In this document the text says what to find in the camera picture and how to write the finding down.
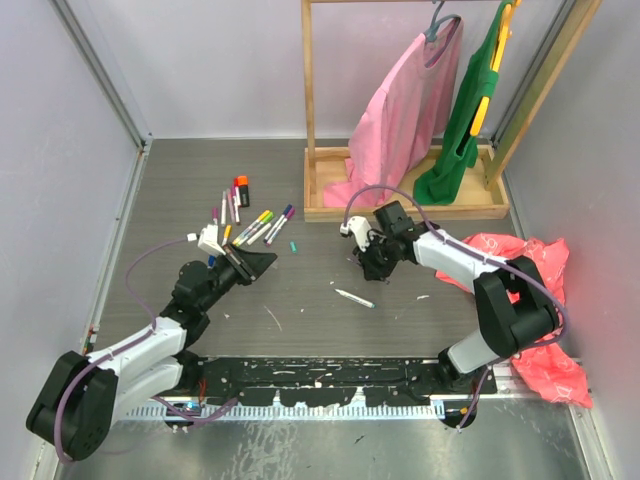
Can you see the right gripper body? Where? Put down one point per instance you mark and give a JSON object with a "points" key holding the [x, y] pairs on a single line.
{"points": [[379, 257]]}

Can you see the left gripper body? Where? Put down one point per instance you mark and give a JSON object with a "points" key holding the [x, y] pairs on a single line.
{"points": [[231, 268]]}

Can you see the white pen teal tip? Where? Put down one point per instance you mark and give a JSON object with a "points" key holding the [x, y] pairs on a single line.
{"points": [[356, 299]]}

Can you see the blue cap white marker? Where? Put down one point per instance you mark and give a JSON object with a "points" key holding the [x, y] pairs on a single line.
{"points": [[282, 215]]}

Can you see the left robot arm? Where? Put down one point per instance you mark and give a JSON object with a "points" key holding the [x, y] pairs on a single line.
{"points": [[85, 395]]}

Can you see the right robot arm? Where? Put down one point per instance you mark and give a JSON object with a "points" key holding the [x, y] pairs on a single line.
{"points": [[512, 308]]}

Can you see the orange cap white pen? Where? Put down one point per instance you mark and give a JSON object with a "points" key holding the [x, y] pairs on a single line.
{"points": [[226, 235]]}

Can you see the pink white pen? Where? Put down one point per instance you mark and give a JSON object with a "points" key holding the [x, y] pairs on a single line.
{"points": [[231, 202]]}

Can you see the grey white pen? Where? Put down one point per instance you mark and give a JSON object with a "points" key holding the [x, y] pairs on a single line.
{"points": [[223, 208]]}

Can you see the yellow cap white marker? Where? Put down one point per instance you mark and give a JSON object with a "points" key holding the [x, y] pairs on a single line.
{"points": [[256, 223]]}

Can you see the purple cap white marker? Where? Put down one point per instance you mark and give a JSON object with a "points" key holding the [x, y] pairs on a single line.
{"points": [[279, 227]]}

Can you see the orange black highlighter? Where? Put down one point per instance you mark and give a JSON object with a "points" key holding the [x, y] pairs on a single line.
{"points": [[242, 186]]}

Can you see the green t-shirt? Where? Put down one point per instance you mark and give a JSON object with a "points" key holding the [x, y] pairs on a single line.
{"points": [[440, 185]]}

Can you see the pink t-shirt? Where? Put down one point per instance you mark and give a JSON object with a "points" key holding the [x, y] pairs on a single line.
{"points": [[411, 106]]}

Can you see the red plastic bag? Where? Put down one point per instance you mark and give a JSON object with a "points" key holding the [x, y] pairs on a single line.
{"points": [[548, 370]]}

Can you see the grey hanger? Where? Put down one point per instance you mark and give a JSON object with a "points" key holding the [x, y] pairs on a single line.
{"points": [[431, 33]]}

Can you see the yellow hanger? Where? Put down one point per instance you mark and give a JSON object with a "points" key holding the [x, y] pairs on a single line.
{"points": [[494, 48]]}

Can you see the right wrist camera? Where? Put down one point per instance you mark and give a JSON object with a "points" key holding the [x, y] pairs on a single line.
{"points": [[358, 228]]}

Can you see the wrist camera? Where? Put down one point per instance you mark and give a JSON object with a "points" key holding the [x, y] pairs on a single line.
{"points": [[208, 241], [358, 228]]}

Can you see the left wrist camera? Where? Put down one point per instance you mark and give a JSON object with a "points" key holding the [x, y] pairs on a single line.
{"points": [[208, 241]]}

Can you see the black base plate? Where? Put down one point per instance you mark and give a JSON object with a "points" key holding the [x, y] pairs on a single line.
{"points": [[323, 382]]}

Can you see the white slotted cable duct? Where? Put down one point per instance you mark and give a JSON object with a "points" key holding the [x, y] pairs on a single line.
{"points": [[354, 411]]}

